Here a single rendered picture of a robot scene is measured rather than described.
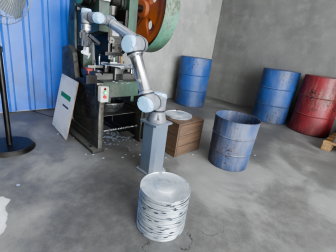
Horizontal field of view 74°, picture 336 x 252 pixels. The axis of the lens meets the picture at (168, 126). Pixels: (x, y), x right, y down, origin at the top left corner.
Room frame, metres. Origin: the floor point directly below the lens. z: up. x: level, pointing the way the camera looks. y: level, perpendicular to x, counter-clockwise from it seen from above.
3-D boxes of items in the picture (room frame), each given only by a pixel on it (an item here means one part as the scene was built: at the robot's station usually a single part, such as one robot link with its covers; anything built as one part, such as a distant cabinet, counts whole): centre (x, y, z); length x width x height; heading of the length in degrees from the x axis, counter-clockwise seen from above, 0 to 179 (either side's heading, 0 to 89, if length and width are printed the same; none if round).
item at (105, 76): (2.27, 0.66, 0.68); 0.45 x 0.30 x 0.06; 136
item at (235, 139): (2.03, -0.64, 0.24); 0.42 x 0.42 x 0.48
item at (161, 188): (1.09, -0.03, 0.26); 0.29 x 0.29 x 0.01
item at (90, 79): (1.88, 0.70, 0.62); 0.10 x 0.06 x 0.20; 136
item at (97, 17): (1.82, 0.63, 1.14); 0.11 x 0.11 x 0.08; 63
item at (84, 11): (1.85, 0.73, 1.14); 0.09 x 0.08 x 0.11; 63
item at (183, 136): (2.24, -0.09, 0.18); 0.40 x 0.38 x 0.35; 46
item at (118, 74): (2.15, 0.53, 0.72); 0.25 x 0.14 x 0.14; 46
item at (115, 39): (2.24, 0.63, 1.04); 0.17 x 0.15 x 0.30; 46
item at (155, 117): (1.68, 0.10, 0.50); 0.15 x 0.15 x 0.10
